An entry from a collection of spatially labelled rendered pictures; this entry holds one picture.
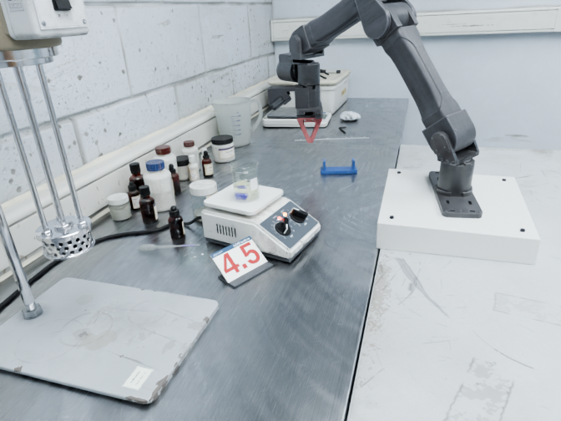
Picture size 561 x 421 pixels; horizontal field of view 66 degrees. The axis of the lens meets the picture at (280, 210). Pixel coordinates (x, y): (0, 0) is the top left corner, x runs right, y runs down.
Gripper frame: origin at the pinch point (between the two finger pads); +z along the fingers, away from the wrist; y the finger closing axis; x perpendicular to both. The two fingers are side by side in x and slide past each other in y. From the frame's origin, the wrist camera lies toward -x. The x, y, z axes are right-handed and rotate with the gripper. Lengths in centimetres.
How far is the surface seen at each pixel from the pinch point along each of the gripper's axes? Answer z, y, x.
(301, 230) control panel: 5.9, 41.7, -2.0
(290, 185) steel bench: 9.5, 9.0, -5.5
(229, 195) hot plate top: 0.6, 36.3, -16.3
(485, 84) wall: 4, -95, 81
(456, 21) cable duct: -24, -94, 65
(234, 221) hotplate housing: 3.1, 43.0, -14.5
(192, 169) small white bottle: 5.7, 5.8, -31.8
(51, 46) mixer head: -30, 66, -28
